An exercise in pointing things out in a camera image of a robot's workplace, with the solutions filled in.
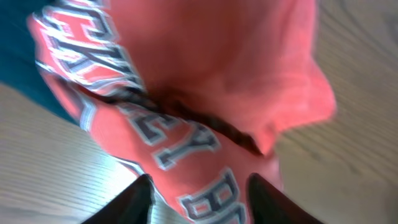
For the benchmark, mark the coral red t-shirt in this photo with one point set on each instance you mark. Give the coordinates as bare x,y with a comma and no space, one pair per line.
193,93

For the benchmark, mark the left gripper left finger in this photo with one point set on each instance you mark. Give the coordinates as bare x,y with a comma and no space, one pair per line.
131,206

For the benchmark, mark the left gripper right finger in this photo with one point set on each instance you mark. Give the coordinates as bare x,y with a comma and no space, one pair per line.
270,206

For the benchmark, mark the folded dark navy garment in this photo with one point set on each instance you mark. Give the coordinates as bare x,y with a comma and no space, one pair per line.
18,67

